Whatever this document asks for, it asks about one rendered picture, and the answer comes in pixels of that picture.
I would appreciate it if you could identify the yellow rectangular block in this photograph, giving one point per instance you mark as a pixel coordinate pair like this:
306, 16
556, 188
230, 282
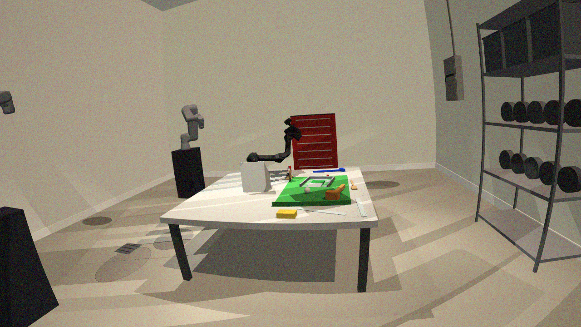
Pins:
287, 213

